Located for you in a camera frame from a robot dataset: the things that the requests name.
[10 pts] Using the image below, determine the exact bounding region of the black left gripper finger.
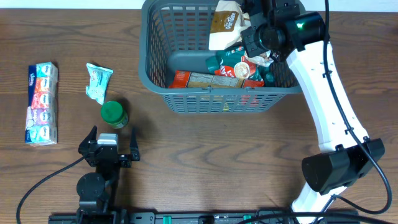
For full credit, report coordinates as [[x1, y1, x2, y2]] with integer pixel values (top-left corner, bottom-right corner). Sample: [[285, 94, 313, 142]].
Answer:
[[129, 128, 139, 156], [81, 126, 97, 146]]

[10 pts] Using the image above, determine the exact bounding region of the beige brown snack bag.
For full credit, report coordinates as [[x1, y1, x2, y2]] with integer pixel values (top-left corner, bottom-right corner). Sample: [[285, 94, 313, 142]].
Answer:
[[208, 1, 279, 67]]

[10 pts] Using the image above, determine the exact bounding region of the green Nescafe coffee bag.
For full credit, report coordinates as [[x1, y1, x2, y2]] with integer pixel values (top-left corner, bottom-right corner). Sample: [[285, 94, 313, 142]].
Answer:
[[205, 46, 275, 88]]

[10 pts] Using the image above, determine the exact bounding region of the teal white wipes packet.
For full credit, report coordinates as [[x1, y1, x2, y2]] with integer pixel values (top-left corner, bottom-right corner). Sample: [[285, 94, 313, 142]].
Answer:
[[86, 63, 114, 105]]

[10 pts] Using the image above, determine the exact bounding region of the orange snack packet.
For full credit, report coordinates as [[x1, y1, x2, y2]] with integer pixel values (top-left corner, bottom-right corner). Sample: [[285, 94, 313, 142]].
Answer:
[[169, 70, 264, 88]]

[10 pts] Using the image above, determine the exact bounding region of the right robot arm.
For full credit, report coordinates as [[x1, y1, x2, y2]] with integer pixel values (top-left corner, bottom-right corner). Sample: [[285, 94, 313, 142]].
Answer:
[[241, 1, 385, 223]]

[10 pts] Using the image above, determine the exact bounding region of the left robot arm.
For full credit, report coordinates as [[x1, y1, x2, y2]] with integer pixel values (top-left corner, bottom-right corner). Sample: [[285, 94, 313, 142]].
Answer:
[[76, 126, 140, 224]]

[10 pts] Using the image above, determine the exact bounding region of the green lidded jar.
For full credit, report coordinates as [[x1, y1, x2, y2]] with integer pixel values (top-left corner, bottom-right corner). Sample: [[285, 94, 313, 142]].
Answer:
[[100, 101, 129, 129]]

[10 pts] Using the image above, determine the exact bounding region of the Kleenex tissue multipack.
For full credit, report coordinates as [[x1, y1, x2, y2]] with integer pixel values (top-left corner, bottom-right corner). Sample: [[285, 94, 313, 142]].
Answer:
[[24, 62, 58, 146]]

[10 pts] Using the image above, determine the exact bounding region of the grey plastic basket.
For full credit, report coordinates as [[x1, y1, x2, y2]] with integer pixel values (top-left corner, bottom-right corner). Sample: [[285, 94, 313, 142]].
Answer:
[[139, 0, 302, 114]]

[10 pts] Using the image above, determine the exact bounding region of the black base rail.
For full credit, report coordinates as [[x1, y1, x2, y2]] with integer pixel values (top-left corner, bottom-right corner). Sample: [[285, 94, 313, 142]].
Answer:
[[48, 210, 360, 224]]

